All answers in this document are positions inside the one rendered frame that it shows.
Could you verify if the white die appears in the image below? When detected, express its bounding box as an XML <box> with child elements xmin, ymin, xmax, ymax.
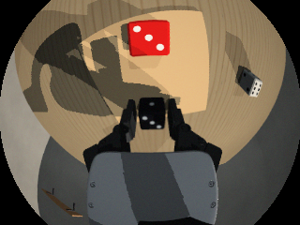
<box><xmin>239</xmin><ymin>69</ymin><xmax>263</xmax><ymax>97</ymax></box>

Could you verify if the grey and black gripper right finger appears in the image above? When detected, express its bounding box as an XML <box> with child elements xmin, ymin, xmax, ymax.
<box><xmin>167</xmin><ymin>98</ymin><xmax>222</xmax><ymax>172</ymax></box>

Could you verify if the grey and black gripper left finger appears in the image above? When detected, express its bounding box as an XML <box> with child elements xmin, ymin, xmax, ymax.
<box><xmin>82</xmin><ymin>99</ymin><xmax>137</xmax><ymax>172</ymax></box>

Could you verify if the black die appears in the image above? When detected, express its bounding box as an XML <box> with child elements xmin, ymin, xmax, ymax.
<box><xmin>138</xmin><ymin>97</ymin><xmax>166</xmax><ymax>129</ymax></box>

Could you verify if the tan flat mat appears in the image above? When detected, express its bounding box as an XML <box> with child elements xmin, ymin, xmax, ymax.
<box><xmin>78</xmin><ymin>10</ymin><xmax>209</xmax><ymax>123</ymax></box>

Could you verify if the red die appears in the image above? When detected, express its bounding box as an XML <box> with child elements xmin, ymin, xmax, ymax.
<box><xmin>127</xmin><ymin>20</ymin><xmax>170</xmax><ymax>57</ymax></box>

